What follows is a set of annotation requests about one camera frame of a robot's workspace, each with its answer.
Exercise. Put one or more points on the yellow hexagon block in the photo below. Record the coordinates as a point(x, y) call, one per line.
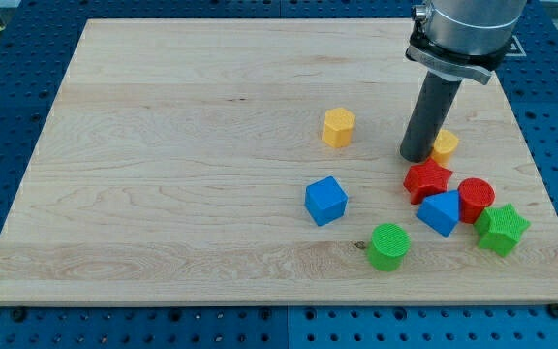
point(338, 127)

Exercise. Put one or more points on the red cylinder block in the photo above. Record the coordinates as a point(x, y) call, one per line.
point(475, 195)

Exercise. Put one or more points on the blue cube block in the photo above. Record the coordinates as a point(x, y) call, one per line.
point(325, 200)

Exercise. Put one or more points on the green star block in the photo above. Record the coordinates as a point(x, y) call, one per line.
point(500, 229)

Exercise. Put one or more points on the light wooden board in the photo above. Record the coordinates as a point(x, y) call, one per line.
point(172, 169)

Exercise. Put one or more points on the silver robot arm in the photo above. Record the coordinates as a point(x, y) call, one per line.
point(463, 39)

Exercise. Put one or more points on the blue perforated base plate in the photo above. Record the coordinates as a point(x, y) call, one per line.
point(35, 49)

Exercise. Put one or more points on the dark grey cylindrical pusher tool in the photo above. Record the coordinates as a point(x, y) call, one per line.
point(431, 109)

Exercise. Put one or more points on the yellow cylinder block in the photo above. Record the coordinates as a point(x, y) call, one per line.
point(444, 147)

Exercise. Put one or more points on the red star block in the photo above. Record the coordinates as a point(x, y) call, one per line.
point(426, 179)

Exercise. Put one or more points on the blue triangle block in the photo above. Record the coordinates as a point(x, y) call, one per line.
point(440, 212)

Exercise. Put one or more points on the green cylinder block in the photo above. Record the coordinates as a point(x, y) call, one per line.
point(388, 246)

